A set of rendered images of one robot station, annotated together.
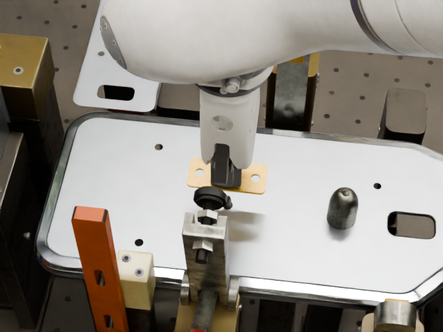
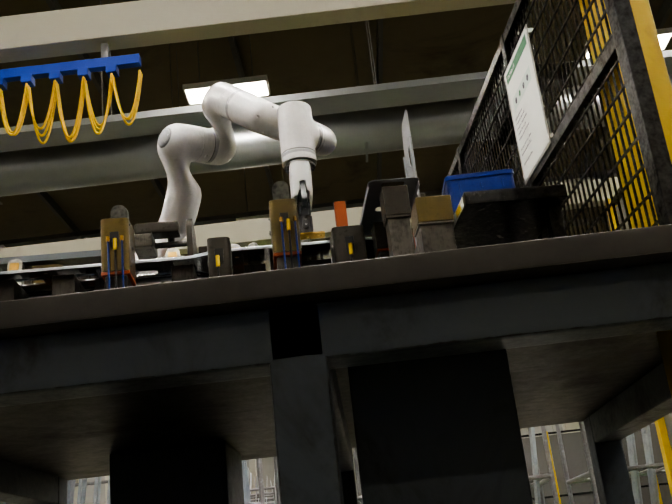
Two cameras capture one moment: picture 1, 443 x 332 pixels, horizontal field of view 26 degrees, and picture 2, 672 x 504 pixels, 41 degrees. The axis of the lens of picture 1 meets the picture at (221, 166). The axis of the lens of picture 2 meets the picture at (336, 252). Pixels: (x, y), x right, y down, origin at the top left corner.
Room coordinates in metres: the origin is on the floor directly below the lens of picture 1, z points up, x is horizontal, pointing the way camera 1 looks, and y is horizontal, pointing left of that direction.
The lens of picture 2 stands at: (2.52, -0.36, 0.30)
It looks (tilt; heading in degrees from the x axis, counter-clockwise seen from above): 20 degrees up; 168
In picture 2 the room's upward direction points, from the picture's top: 6 degrees counter-clockwise
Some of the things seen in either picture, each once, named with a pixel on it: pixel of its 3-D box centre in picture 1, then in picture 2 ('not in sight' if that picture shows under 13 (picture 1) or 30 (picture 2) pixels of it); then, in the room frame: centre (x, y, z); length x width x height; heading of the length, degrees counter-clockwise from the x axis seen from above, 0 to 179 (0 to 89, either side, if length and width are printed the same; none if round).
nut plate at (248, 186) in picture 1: (227, 173); (306, 234); (0.59, -0.01, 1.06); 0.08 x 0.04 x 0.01; 83
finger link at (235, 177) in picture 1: (225, 174); not in sight; (0.57, 0.00, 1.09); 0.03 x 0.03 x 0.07; 83
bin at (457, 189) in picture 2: not in sight; (477, 220); (0.55, 0.44, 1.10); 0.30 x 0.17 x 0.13; 167
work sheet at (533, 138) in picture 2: not in sight; (529, 106); (0.76, 0.53, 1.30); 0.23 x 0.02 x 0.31; 173
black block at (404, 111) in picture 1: (389, 171); (223, 307); (0.75, -0.22, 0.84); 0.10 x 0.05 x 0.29; 173
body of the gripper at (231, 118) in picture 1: (228, 95); (301, 184); (0.59, -0.01, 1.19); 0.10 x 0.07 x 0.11; 173
